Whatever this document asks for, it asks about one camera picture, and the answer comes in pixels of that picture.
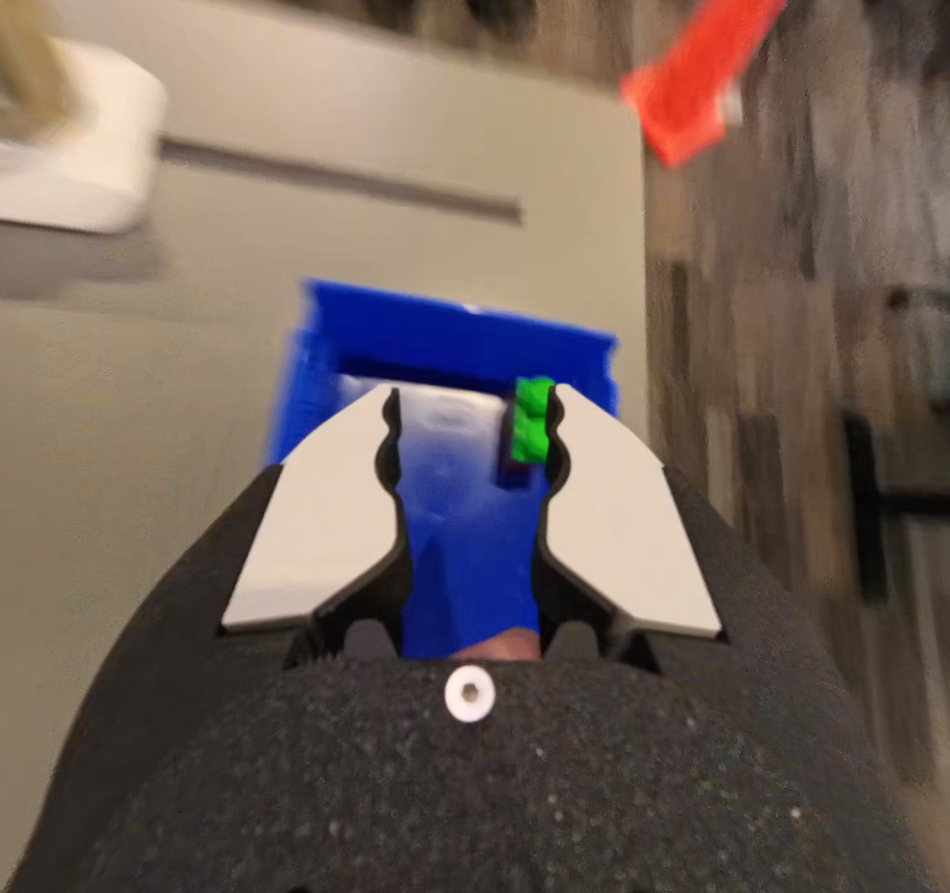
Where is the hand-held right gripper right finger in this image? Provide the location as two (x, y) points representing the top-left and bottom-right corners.
(531, 382), (724, 661)

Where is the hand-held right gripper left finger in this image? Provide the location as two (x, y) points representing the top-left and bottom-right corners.
(220, 382), (414, 660)

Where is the green two-stud toy block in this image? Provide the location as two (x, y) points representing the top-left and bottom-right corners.
(508, 376), (558, 464)

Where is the blue plastic bin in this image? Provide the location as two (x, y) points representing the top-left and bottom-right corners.
(269, 277), (620, 660)

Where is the black metal frame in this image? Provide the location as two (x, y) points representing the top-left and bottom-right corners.
(842, 411), (950, 605)

